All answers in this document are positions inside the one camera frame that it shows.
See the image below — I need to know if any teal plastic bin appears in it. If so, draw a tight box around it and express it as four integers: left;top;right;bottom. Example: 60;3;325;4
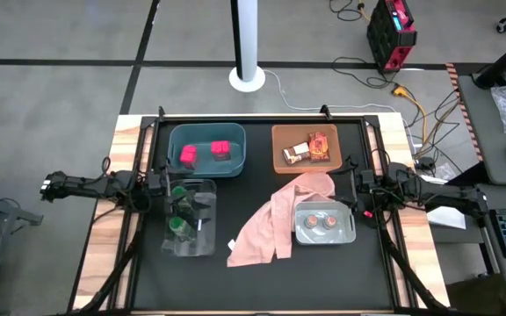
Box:
167;121;248;178

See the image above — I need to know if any black metal table frame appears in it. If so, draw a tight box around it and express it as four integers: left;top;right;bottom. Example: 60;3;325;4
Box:
70;104;454;316

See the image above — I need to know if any orange plastic bin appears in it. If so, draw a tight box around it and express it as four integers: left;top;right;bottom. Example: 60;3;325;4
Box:
271;123;343;175

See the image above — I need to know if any pink cloth towel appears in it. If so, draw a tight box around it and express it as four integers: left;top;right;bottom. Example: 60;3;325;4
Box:
226;171;336;268

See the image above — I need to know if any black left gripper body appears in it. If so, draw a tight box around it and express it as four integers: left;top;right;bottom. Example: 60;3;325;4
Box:
147;164;173;216

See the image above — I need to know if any red and black toolbox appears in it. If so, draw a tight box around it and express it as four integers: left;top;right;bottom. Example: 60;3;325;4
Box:
365;0;418;74

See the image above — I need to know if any brown white snack packet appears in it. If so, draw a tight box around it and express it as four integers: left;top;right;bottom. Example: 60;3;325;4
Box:
281;142;311;166

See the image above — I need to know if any white floor cable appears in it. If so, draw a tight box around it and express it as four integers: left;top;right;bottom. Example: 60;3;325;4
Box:
263;68;415;146

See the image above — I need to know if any black slanted pole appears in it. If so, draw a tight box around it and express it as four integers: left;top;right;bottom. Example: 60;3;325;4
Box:
473;28;506;90

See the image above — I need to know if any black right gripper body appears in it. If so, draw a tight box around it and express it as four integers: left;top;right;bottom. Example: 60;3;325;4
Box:
353;169;384;207

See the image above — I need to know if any yellow extension cord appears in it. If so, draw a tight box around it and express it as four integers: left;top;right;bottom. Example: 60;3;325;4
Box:
390;84;430;146

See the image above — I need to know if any white paper sheet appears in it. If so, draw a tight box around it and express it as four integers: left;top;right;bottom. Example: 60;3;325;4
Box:
426;205;468;231

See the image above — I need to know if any striped hazard tape strip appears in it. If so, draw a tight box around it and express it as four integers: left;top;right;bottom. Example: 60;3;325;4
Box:
445;62;483;162

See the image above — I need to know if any clear plastic bin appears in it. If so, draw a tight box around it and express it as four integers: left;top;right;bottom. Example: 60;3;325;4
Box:
160;178;218;258

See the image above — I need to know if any black slanted bar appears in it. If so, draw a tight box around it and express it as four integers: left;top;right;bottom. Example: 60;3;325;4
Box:
448;162;491;189

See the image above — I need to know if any orange spice packet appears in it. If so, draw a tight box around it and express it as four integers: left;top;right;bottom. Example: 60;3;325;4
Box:
307;131;331;163

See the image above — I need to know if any black floor cable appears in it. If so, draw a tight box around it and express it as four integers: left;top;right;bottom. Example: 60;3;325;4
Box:
329;55;397;89

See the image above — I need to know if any red-lid spice tin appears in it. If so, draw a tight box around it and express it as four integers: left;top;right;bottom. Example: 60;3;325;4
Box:
211;140;232;162
178;144;199;170

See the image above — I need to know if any tower fan on round base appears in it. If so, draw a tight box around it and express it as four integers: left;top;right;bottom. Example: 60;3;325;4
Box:
228;0;267;94

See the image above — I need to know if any white plastic bin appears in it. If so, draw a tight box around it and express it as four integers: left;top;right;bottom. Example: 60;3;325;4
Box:
294;200;357;246

